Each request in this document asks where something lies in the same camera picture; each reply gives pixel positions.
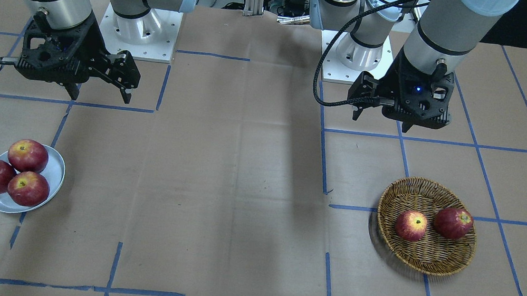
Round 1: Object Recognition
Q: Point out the red apple plate top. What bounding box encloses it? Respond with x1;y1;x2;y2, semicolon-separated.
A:
8;139;49;173

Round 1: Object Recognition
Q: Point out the woven wicker basket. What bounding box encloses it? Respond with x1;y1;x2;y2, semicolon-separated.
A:
375;177;478;277

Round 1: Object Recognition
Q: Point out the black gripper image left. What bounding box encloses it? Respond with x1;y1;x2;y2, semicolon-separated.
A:
15;12;141;104

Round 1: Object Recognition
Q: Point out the red apple plate front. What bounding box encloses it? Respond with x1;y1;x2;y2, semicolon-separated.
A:
7;172;50;207

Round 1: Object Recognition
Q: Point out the silver right-side robot arm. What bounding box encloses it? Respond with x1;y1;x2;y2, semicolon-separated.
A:
0;0;196;104

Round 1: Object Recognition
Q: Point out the light blue plate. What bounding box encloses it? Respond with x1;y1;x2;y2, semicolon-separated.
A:
0;146;66;213

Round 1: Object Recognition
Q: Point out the silver left-side robot arm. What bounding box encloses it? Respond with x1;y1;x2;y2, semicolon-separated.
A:
309;0;518;133

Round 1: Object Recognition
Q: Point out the dark red apple in basket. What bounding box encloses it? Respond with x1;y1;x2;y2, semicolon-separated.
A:
433;207;474;240

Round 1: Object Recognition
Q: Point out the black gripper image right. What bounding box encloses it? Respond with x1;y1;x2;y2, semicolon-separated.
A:
347;50;455;134

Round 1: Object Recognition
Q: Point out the black braided cable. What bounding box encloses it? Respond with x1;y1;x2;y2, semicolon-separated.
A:
311;0;432;115

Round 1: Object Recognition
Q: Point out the red yellow apple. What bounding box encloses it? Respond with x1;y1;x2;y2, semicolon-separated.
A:
395;210;428;242

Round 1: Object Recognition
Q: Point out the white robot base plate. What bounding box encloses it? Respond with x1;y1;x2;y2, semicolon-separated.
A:
322;32;393;85
99;5;184;63

